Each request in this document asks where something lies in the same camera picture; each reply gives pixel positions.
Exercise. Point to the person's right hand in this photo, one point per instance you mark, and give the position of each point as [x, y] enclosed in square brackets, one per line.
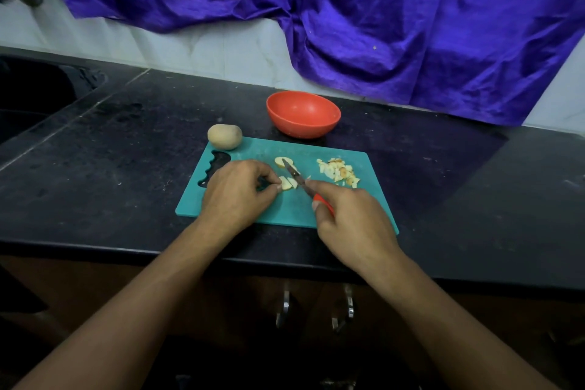
[355, 228]

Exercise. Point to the pile of diced apple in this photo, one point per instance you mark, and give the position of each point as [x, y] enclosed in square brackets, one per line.
[338, 171]

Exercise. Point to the person's left forearm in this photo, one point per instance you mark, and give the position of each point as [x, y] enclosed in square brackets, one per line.
[110, 321]

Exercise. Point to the whole brown potato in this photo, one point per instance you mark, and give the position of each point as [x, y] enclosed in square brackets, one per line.
[225, 136]

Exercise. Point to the teal plastic cutting board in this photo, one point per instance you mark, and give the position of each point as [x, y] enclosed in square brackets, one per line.
[375, 207]

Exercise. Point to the person's right forearm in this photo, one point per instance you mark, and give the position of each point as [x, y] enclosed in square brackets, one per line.
[457, 330]

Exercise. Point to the orange bowl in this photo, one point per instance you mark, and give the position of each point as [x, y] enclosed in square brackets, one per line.
[303, 114]

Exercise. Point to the dark kitchen sink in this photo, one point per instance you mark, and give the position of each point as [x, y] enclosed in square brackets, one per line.
[36, 97]

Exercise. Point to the person's left hand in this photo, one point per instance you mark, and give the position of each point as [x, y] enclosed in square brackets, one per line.
[236, 195]

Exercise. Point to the purple cloth curtain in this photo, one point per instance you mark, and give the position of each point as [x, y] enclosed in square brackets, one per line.
[411, 10]

